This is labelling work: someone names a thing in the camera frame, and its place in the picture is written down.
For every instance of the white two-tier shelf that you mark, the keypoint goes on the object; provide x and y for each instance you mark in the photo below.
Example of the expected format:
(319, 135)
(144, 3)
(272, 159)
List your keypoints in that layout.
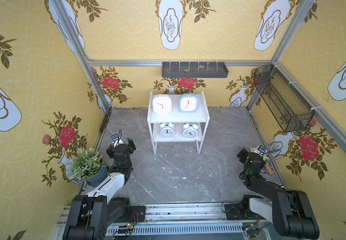
(201, 117)

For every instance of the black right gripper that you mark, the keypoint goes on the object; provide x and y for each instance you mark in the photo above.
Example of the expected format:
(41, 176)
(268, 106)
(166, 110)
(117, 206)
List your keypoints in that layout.
(248, 154)

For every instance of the grey wall-mounted tray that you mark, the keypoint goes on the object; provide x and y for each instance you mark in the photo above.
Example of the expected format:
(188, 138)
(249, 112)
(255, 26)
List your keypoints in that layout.
(193, 69)

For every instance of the white square alarm clock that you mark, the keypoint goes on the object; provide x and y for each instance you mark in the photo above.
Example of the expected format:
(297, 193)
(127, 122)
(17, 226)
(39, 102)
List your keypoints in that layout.
(162, 104)

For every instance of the aluminium slotted base rail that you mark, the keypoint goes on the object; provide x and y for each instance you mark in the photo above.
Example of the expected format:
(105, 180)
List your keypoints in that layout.
(184, 219)

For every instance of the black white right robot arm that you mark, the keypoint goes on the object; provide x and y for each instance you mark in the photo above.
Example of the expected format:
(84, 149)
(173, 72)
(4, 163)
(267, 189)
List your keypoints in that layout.
(292, 214)

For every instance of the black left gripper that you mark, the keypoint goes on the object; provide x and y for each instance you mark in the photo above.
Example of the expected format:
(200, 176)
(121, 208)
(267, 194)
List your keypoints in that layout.
(121, 148)

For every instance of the black wire mesh basket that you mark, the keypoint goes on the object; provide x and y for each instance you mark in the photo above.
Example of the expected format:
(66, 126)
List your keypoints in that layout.
(288, 106)

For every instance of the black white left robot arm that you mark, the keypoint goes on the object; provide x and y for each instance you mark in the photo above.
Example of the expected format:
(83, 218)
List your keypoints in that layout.
(90, 215)

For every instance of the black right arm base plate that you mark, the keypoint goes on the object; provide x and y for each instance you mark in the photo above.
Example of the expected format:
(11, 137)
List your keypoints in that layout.
(235, 211)

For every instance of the blue square alarm clock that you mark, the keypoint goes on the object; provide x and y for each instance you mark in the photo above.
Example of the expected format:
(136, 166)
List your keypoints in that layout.
(188, 103)

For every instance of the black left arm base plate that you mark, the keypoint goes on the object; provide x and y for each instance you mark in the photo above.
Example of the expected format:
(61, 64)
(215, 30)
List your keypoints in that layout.
(137, 214)

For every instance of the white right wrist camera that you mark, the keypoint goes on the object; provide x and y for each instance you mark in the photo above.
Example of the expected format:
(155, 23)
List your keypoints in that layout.
(261, 150)

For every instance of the pink white seed packet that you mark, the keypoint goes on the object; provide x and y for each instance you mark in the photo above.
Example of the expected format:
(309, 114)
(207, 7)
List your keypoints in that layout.
(265, 158)

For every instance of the potted green plant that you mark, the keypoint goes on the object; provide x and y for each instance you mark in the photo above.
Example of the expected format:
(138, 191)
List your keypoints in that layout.
(88, 165)

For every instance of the white twin-bell alarm clock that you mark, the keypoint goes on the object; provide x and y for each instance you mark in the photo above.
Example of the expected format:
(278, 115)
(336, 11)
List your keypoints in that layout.
(167, 130)

